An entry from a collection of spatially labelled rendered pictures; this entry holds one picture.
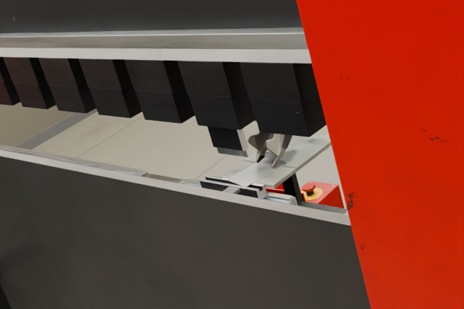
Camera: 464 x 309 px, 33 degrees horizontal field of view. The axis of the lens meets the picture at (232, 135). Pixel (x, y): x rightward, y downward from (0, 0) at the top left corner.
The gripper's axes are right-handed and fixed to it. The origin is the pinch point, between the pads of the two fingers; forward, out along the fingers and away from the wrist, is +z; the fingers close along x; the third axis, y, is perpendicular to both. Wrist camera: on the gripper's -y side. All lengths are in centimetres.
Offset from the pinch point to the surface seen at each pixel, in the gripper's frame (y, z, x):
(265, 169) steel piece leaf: 1.3, 2.2, 1.5
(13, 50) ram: 45, -8, -73
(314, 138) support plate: -12.5, -9.2, -0.1
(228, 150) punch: 13.3, 0.6, 0.6
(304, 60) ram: 27.5, -21.0, 35.3
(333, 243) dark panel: 55, 7, 85
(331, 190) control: -33.0, 2.4, -9.6
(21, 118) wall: -90, 26, -397
